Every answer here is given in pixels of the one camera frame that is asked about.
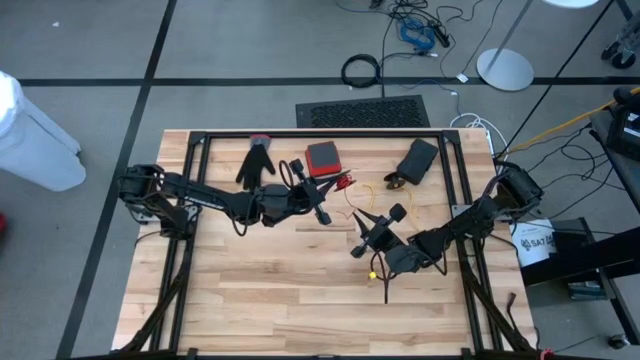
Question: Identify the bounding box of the black glove with red cuff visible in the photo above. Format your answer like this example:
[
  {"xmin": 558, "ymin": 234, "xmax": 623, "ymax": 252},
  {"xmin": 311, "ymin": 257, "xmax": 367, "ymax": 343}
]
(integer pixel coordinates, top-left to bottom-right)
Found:
[{"xmin": 235, "ymin": 133, "xmax": 277, "ymax": 192}]

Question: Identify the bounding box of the black power strip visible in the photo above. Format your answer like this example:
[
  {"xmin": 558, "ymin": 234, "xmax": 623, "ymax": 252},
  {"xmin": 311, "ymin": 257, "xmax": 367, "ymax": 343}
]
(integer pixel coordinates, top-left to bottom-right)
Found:
[{"xmin": 427, "ymin": 19, "xmax": 452, "ymax": 49}]

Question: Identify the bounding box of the black metal table frame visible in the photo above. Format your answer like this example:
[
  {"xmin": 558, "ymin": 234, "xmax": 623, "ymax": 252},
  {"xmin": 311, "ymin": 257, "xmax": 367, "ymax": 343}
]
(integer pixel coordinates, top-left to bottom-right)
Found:
[{"xmin": 112, "ymin": 128, "xmax": 539, "ymax": 360}]

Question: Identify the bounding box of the black pouch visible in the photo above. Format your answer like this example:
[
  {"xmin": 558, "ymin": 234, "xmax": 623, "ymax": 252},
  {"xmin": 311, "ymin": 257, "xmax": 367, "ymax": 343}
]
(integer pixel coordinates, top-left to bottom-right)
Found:
[{"xmin": 396, "ymin": 138, "xmax": 441, "ymax": 187}]

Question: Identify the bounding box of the blue floor cable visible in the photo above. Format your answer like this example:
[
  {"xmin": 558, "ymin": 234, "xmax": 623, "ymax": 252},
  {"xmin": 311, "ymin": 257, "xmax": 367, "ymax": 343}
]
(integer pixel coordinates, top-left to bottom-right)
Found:
[{"xmin": 397, "ymin": 16, "xmax": 438, "ymax": 52}]

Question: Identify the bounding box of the yellow floor cable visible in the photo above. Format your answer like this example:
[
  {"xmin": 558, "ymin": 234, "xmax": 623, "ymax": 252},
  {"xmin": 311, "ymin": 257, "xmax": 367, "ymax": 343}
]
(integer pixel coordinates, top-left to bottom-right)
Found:
[{"xmin": 507, "ymin": 85, "xmax": 640, "ymax": 154}]

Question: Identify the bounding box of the small black box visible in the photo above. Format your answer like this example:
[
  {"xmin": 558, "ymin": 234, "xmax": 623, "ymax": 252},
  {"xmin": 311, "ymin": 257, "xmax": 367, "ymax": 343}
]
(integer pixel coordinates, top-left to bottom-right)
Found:
[{"xmin": 549, "ymin": 217, "xmax": 596, "ymax": 254}]

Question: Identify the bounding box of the coiled black floor cable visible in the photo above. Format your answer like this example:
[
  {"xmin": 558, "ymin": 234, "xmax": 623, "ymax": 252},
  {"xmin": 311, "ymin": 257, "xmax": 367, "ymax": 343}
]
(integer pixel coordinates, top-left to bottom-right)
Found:
[{"xmin": 340, "ymin": 52, "xmax": 383, "ymax": 91}]

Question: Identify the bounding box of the silver lamp stand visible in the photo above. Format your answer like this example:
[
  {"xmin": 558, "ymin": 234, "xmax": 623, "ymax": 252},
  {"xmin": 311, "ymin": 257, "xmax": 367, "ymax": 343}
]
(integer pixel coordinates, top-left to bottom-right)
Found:
[{"xmin": 475, "ymin": 0, "xmax": 601, "ymax": 93}]

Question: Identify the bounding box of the black spool for yellow cord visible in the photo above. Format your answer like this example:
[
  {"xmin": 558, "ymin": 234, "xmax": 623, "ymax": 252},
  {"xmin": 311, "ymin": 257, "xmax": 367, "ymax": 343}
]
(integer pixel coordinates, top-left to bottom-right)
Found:
[{"xmin": 383, "ymin": 171, "xmax": 407, "ymax": 192}]

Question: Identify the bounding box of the white floor cable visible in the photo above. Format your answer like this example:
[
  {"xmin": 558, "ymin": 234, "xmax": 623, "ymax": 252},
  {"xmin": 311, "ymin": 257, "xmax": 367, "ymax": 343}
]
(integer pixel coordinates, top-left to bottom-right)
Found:
[{"xmin": 448, "ymin": 112, "xmax": 509, "ymax": 151}]

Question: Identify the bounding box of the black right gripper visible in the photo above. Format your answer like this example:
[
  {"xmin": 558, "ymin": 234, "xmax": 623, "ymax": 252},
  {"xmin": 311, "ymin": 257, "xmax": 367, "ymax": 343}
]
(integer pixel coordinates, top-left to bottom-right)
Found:
[{"xmin": 349, "ymin": 207, "xmax": 409, "ymax": 259}]

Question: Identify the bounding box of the cart with black casters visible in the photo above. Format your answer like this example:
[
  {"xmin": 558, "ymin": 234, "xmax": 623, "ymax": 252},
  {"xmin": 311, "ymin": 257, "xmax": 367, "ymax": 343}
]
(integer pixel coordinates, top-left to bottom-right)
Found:
[{"xmin": 599, "ymin": 0, "xmax": 640, "ymax": 71}]

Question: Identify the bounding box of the white trash bin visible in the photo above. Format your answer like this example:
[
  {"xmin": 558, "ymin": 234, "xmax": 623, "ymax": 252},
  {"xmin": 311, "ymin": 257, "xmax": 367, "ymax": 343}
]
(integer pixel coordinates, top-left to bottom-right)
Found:
[{"xmin": 0, "ymin": 69, "xmax": 88, "ymax": 193}]

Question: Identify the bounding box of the black side desk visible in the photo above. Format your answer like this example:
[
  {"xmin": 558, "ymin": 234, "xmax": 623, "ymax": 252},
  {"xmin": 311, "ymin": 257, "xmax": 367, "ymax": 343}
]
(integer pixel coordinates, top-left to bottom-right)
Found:
[{"xmin": 519, "ymin": 107, "xmax": 640, "ymax": 346}]

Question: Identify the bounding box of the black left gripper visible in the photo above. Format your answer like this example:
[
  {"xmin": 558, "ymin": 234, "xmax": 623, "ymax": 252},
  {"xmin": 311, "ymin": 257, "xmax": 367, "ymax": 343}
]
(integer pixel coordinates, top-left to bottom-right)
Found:
[{"xmin": 258, "ymin": 158, "xmax": 352, "ymax": 227}]

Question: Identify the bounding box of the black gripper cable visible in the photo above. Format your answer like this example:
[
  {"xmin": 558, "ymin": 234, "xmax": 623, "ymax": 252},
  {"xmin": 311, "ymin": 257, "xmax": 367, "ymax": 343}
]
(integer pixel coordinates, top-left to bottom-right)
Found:
[
  {"xmin": 278, "ymin": 159, "xmax": 296, "ymax": 190},
  {"xmin": 368, "ymin": 249, "xmax": 397, "ymax": 305}
]

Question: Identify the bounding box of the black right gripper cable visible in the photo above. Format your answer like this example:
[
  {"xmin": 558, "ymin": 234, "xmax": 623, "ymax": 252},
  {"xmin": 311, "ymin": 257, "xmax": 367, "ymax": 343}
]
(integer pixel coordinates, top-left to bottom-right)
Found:
[{"xmin": 368, "ymin": 249, "xmax": 397, "ymax": 305}]

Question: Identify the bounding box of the black desk device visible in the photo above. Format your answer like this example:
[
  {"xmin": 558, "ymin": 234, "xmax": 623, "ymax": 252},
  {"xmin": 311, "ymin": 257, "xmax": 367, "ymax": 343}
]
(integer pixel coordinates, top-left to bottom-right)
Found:
[{"xmin": 613, "ymin": 85, "xmax": 640, "ymax": 162}]

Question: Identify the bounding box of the brown strap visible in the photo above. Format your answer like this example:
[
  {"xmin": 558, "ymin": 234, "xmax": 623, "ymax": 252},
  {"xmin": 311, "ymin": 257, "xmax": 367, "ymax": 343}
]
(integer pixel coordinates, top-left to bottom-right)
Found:
[{"xmin": 503, "ymin": 291, "xmax": 520, "ymax": 329}]

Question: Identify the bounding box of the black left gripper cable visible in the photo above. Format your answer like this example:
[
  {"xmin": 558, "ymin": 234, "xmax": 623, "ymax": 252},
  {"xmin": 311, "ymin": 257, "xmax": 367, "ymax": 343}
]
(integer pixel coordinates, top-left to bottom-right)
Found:
[{"xmin": 278, "ymin": 159, "xmax": 296, "ymax": 190}]

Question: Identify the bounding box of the red box with dark lid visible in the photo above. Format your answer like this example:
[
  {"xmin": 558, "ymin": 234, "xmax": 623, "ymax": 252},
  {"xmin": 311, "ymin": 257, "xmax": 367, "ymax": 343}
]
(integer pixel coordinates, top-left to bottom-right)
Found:
[{"xmin": 304, "ymin": 140, "xmax": 344, "ymax": 178}]

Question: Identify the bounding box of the black floor vent grate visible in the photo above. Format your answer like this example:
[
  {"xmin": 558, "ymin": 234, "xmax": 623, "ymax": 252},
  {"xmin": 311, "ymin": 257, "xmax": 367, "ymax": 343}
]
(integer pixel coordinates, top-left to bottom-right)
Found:
[{"xmin": 294, "ymin": 94, "xmax": 432, "ymax": 130}]

